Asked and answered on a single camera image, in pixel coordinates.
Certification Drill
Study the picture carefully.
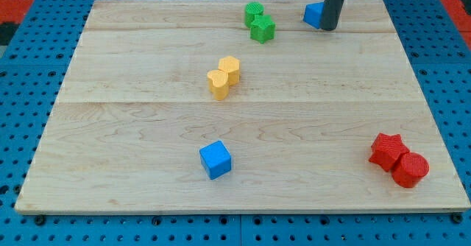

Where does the red cylinder block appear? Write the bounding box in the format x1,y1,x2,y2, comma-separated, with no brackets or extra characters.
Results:
392,152,430,188

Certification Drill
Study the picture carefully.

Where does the light wooden board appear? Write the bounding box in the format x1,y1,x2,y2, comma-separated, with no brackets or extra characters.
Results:
15,0,470,215

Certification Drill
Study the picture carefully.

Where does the blue cube block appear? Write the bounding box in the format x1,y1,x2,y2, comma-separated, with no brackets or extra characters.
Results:
199,141,232,180

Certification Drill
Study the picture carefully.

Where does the yellow heart block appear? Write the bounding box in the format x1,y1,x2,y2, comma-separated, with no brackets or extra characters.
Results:
207,70,229,100

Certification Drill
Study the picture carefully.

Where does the yellow hexagon block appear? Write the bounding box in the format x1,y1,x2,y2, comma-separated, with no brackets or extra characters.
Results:
218,56,241,85

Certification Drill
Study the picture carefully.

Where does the green star block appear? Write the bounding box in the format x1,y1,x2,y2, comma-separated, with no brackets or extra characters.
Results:
250,15,276,43

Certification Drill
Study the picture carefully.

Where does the green cylinder block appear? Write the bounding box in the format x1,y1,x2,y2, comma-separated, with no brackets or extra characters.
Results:
244,1,264,28

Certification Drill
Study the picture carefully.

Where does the red star block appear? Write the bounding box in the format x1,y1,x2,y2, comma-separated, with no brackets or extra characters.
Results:
369,133,410,172

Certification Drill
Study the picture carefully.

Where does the blue triangle block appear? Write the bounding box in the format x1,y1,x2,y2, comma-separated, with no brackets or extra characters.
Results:
303,1,324,29

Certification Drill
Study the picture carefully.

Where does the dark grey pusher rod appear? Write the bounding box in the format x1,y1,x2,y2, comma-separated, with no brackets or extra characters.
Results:
320,0,344,31

